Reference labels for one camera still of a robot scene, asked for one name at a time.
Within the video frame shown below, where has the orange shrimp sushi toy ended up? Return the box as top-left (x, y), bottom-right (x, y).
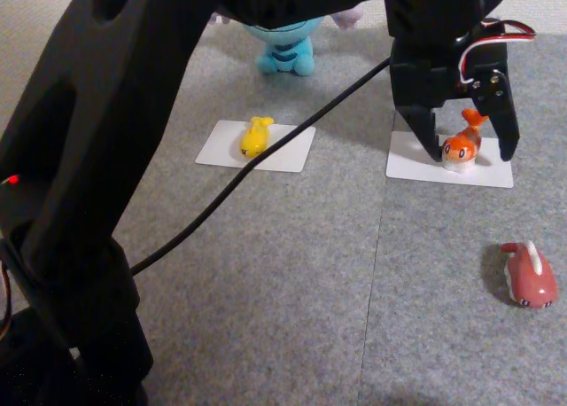
top-left (440, 107), bottom-right (491, 173)

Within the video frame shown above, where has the yellow egg sushi toy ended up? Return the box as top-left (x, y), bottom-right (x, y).
top-left (239, 116), bottom-right (275, 160)

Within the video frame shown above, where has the blue Wooper plush toy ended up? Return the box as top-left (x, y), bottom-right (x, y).
top-left (207, 6), bottom-right (362, 77)

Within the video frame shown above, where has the red tuna sushi toy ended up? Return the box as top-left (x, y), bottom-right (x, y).
top-left (500, 240), bottom-right (558, 309)

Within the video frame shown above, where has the white rectangular card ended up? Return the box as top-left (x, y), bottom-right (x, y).
top-left (195, 121), bottom-right (317, 173)
top-left (384, 129), bottom-right (515, 190)

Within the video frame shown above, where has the red white black servo wire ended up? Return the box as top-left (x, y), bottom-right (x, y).
top-left (457, 19), bottom-right (538, 87)

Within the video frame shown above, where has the black cable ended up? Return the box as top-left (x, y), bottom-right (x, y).
top-left (130, 56), bottom-right (393, 277)

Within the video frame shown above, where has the thin orange arm wire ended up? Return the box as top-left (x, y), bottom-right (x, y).
top-left (0, 259), bottom-right (13, 339)

